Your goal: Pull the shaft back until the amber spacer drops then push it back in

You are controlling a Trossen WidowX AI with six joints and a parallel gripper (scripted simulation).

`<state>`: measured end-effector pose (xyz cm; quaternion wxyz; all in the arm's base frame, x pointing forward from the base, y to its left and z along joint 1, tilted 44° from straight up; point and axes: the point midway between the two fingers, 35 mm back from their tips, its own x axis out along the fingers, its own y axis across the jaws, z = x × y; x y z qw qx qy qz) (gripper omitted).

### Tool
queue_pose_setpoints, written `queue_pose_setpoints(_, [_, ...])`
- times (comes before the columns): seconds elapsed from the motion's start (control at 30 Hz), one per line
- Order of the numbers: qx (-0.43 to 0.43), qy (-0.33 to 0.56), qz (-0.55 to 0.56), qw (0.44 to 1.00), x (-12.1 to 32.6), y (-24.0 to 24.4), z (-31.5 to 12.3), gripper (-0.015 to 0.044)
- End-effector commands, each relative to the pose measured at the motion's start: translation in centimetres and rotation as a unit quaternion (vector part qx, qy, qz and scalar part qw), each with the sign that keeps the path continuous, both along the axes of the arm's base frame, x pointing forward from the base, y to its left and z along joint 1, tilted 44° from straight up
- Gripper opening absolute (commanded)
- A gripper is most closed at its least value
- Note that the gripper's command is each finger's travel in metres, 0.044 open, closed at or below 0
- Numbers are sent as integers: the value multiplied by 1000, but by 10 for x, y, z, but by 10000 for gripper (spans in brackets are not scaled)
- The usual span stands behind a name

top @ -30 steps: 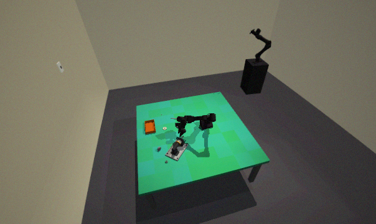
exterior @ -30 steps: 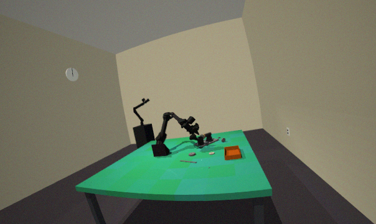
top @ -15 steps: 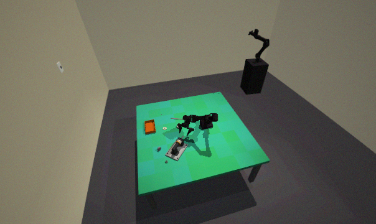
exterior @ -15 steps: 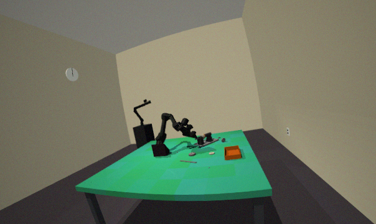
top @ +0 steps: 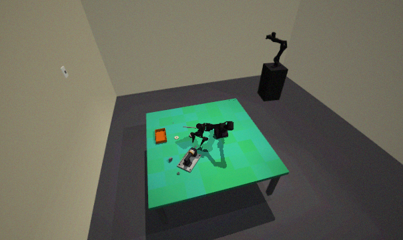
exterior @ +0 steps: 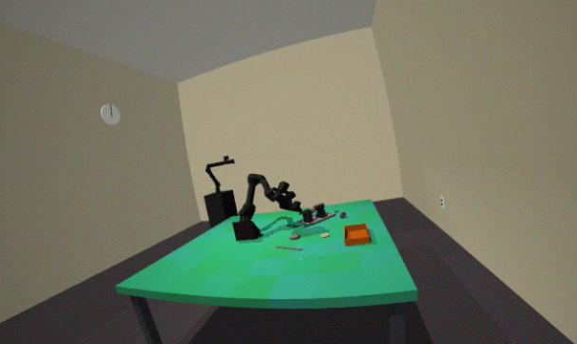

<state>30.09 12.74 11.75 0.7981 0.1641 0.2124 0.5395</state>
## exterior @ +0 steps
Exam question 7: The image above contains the orange open tray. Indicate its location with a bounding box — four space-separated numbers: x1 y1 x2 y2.
344 224 371 246

